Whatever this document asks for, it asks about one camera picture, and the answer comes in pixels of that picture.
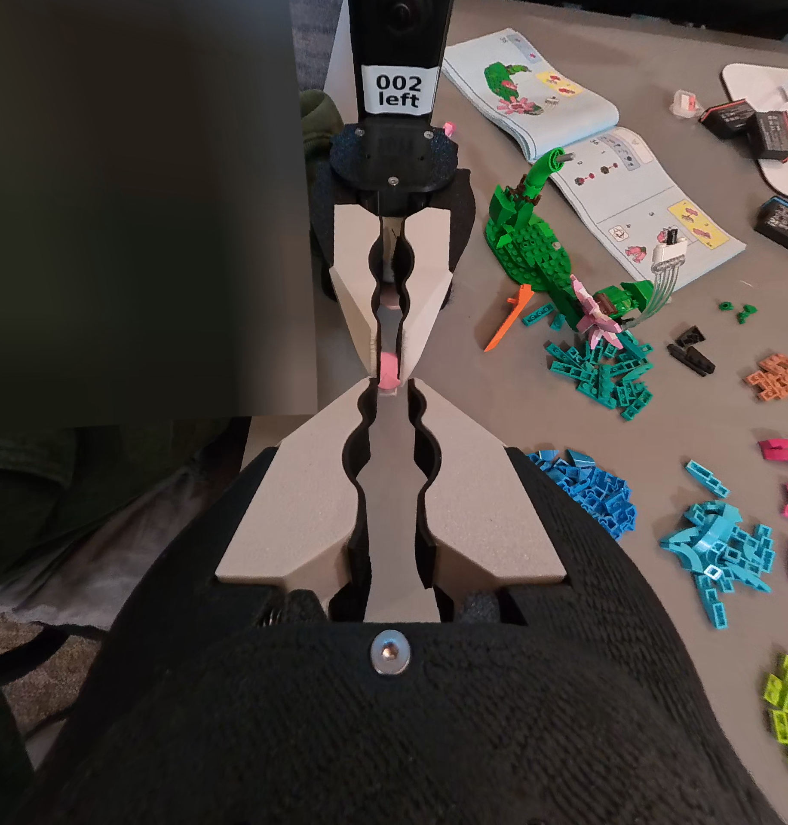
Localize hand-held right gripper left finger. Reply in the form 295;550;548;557
216;377;378;623

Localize pile of coral lego pieces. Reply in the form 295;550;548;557
745;353;788;408

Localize dark green jacket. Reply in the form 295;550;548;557
0;422;240;581

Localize pile of teal lego pieces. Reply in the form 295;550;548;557
521;304;656;423

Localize pile of lime lego pieces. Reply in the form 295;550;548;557
761;654;788;777

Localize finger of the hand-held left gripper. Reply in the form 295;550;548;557
328;202;386;379
399;205;457;382

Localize pile of light blue lego pieces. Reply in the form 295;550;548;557
658;459;775;631

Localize orange lego piece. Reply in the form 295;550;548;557
483;284;535;353

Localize black camera battery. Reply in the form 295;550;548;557
700;100;756;141
747;111;788;162
755;196;788;255

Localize green lego plant model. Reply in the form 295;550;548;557
484;147;691;354

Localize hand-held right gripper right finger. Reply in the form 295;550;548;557
408;377;567;590

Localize grey trousers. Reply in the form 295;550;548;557
0;445;259;629

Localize pile of magenta lego pieces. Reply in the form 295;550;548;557
758;438;788;584

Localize person's left forearm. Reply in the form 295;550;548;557
299;89;348;159

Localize lego instruction booklet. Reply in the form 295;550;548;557
441;27;748;289

